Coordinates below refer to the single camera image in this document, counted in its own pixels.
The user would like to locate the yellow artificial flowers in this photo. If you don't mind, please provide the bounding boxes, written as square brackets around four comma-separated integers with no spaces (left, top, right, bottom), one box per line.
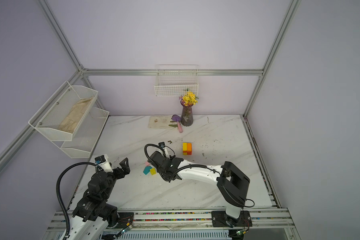
[180,91,199,107]

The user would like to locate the orange wood block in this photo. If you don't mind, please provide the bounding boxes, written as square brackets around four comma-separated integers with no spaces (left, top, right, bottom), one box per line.
[187,143,193,152]

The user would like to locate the aluminium front rail frame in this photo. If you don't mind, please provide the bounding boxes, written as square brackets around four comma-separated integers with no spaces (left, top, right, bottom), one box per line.
[43,209,301,240]

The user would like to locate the purple glass vase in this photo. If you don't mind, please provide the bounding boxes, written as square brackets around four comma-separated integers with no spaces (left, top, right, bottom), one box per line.
[181,102,194,127]

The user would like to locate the upper white mesh shelf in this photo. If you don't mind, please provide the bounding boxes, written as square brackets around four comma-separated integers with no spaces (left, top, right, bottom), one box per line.
[28,82,98,141]

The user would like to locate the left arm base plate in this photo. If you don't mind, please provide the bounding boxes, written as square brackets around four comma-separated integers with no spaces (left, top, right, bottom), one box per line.
[115,212,135,229]

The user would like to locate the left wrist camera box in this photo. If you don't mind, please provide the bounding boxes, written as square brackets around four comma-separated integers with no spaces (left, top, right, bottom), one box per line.
[95,154,113,173]

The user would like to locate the white mesh shelf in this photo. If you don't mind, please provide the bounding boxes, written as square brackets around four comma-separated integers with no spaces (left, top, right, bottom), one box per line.
[51,107,109,159]
[28,82,98,141]

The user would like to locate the white wire wall basket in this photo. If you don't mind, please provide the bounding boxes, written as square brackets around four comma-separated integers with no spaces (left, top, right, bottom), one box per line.
[154,65,199,97]

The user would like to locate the lower white mesh shelf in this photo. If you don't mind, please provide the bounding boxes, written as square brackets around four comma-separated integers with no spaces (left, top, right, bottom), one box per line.
[51,107,109,159]

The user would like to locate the yellow rectangular wood block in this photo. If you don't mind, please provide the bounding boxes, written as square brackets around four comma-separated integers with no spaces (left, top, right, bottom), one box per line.
[183,143,188,152]

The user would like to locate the purple pink toy knife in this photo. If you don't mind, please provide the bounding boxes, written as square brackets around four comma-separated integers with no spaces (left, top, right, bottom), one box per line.
[172,115,183,133]

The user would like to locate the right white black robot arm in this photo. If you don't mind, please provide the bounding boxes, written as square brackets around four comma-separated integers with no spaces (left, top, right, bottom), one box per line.
[145,150,250,222]

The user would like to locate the teal wood block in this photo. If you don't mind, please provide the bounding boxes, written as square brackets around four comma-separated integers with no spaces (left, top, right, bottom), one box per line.
[143,166,152,175]

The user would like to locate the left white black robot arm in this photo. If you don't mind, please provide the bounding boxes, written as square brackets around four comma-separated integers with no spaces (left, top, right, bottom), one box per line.
[56,155,134,240]

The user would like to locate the small yellow-green wood block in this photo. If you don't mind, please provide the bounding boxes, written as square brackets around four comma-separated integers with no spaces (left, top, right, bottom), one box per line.
[150,168,157,175]

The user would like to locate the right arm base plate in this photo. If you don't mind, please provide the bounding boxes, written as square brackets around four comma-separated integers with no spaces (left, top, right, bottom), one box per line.
[211,211,253,228]

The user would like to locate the beige cloth in shelf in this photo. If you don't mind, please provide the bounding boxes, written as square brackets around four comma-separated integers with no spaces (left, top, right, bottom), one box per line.
[58,97,93,134]

